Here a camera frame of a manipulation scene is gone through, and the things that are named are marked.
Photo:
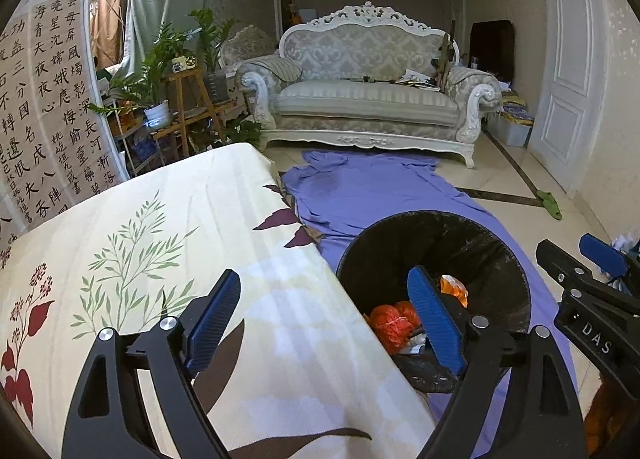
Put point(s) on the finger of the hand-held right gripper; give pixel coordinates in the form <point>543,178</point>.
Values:
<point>565,266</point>
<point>607,256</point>

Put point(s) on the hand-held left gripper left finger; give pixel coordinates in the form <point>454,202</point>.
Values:
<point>212,324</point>

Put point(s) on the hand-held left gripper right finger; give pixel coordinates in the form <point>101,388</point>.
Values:
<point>435,324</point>

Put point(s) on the orange plastic bag black print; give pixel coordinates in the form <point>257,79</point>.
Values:
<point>452,289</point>

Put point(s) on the orange wrappers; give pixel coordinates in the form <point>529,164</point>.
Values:
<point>395,324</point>

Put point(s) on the black trash bin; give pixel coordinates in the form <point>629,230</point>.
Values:
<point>450,249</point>

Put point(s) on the person's right forearm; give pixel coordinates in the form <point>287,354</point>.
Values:
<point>615,414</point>

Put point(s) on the floral cream tablecloth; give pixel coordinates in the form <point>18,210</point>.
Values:
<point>200,219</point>

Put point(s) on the purple cloth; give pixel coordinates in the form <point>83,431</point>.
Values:
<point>380,189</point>

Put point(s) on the storage box with cloths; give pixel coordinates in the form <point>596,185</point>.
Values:
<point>510,121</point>

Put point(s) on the small floor plant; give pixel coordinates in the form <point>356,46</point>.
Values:
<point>240,131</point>

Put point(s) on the white panel door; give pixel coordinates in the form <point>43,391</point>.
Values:
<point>575,64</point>

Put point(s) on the plant in white pot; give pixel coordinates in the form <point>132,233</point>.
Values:
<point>157,114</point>

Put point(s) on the dark cabinet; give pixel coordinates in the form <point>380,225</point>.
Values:
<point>492,49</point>

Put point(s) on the wooden plant stand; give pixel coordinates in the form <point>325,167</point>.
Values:
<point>192,94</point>

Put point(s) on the white ornate sofa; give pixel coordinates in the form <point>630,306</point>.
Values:
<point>360,99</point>

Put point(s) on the papers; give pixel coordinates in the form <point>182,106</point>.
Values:
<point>415,80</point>

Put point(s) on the toy rifle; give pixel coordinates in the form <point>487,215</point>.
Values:
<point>446,56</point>

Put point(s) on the retro telephone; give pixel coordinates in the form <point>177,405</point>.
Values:
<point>184,62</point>

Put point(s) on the calligraphy paper sheet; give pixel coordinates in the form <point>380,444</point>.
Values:
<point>50,114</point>

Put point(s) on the tall green potted plant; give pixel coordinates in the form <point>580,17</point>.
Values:
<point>210,44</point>

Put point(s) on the ornate armchair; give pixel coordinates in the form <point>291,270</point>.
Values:
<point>247,44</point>

